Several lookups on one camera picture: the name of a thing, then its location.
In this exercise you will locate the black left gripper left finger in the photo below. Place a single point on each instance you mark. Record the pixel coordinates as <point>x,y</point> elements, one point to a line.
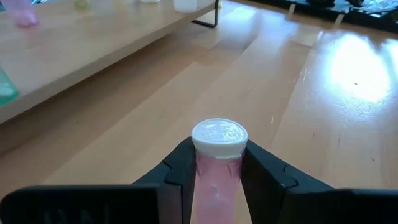
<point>177,186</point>

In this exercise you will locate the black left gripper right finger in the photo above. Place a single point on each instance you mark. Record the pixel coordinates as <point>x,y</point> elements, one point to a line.
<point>264,186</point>

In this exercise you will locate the pink pill bottle white cap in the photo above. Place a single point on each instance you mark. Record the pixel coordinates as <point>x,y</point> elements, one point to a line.
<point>217,186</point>
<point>21,15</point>

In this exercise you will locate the green pill bottle white cap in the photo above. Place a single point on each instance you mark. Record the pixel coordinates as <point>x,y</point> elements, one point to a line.
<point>4,90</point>

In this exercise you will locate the wooden shelf black metal frame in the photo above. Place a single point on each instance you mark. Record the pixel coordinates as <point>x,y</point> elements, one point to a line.
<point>77,46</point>

